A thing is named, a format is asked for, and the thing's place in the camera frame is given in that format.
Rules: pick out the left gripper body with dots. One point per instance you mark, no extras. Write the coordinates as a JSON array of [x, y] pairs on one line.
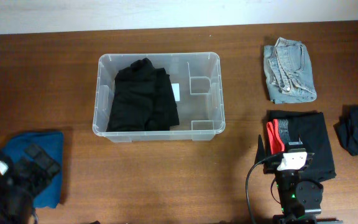
[[30, 165]]

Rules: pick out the black garment with red waistband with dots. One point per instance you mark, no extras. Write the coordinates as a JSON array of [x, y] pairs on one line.
[[285, 127]]

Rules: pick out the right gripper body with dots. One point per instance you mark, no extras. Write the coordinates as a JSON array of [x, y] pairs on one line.
[[284, 175]]

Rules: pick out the clear plastic storage container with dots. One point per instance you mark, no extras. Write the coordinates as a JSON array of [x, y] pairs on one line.
[[201, 105]]

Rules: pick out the white label in container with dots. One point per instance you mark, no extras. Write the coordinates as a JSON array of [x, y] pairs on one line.
[[176, 91]]

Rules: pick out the light blue folded jeans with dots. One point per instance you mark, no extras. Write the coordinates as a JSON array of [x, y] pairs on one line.
[[288, 72]]

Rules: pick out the blue garment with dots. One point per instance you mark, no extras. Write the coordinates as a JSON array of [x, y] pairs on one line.
[[52, 144]]

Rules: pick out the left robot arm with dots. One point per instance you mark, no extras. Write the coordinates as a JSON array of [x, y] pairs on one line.
[[40, 188]]

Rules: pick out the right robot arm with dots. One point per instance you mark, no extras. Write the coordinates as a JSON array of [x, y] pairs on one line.
[[299, 198]]

